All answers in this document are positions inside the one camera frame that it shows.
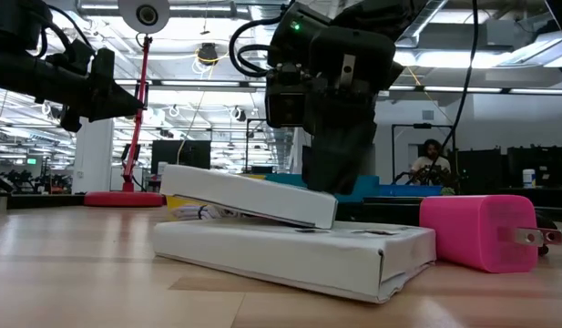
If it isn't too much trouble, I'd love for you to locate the white pillar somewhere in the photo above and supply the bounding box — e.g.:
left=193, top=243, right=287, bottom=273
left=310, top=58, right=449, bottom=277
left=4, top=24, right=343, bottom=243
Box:
left=72, top=116, right=116, bottom=195

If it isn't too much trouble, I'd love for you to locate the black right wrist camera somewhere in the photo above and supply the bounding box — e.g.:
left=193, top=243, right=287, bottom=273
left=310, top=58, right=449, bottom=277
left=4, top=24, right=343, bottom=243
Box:
left=265, top=62, right=309, bottom=129

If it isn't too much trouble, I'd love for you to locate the small white cardboard box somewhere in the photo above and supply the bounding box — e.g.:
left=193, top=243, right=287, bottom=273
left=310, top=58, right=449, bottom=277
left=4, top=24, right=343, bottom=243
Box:
left=159, top=163, right=339, bottom=231

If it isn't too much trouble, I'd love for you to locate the teal plastic bin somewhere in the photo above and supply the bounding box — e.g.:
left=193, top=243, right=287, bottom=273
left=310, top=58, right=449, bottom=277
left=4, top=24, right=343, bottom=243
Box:
left=264, top=172, right=381, bottom=204

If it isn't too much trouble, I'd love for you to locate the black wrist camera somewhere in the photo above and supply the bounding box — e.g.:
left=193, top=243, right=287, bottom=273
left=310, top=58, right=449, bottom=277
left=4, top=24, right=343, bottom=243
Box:
left=44, top=38, right=117, bottom=86
left=265, top=62, right=309, bottom=129

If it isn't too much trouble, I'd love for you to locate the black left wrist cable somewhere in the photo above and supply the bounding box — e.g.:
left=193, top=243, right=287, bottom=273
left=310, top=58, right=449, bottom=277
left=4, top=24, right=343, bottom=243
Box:
left=36, top=4, right=97, bottom=60

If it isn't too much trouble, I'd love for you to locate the coiled white cable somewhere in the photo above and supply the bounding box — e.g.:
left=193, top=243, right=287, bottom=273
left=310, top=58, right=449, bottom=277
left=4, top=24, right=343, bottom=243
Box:
left=170, top=203, right=239, bottom=220

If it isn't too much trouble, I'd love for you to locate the pink charger plug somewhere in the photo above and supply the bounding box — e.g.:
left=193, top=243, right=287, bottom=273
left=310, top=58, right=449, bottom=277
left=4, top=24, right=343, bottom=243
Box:
left=419, top=194, right=562, bottom=274

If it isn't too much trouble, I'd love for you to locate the red desk lamp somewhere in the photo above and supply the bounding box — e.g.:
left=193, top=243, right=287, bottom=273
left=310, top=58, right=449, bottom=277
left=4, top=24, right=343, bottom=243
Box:
left=83, top=0, right=171, bottom=209

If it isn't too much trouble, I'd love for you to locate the yellow plastic bin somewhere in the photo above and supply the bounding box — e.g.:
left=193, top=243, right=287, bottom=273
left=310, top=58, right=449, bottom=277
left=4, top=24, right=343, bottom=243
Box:
left=164, top=171, right=269, bottom=213

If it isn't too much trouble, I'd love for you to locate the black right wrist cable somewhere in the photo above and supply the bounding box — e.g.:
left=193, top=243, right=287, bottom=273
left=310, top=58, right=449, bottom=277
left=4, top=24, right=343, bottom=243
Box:
left=229, top=0, right=480, bottom=183

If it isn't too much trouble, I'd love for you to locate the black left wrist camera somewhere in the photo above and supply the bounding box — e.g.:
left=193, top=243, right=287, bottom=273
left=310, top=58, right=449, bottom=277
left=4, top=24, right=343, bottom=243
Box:
left=44, top=38, right=117, bottom=86

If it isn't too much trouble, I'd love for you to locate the blue plastic bin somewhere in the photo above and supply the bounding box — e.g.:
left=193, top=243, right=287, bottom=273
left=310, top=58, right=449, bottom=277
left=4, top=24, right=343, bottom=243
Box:
left=378, top=184, right=444, bottom=198

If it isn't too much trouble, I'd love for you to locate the large white cardboard box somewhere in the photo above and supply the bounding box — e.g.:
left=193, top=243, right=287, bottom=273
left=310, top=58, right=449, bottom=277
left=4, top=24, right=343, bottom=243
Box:
left=152, top=217, right=439, bottom=305

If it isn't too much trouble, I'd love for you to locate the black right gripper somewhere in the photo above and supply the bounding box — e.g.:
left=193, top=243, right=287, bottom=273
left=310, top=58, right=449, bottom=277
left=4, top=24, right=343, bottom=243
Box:
left=301, top=26, right=397, bottom=195

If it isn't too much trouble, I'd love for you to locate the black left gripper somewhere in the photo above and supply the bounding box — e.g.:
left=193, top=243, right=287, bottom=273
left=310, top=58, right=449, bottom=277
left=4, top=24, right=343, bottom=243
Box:
left=52, top=75, right=146, bottom=133

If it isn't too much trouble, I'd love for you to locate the person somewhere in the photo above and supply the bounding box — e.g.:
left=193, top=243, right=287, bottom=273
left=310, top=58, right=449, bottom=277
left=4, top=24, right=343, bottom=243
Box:
left=410, top=138, right=453, bottom=183

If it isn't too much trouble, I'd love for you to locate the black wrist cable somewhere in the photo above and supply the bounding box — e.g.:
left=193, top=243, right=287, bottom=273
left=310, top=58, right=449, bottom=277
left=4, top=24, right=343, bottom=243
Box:
left=229, top=0, right=480, bottom=183
left=36, top=4, right=97, bottom=60

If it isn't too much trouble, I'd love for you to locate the black background monitor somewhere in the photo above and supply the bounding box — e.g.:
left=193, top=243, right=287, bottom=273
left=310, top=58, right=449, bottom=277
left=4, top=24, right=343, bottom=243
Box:
left=150, top=139, right=212, bottom=173

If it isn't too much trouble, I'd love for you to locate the black ceiling dome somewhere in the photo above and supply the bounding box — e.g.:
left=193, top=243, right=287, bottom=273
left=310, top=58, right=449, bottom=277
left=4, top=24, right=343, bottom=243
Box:
left=197, top=42, right=220, bottom=67

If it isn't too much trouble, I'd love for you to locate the black cabinet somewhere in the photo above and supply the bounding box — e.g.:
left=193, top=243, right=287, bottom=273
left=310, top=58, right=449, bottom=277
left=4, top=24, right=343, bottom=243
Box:
left=506, top=145, right=562, bottom=190
left=456, top=148, right=504, bottom=192

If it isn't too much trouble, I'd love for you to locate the black station frame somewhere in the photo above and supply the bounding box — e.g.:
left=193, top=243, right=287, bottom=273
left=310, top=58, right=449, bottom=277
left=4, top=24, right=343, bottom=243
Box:
left=391, top=122, right=458, bottom=186

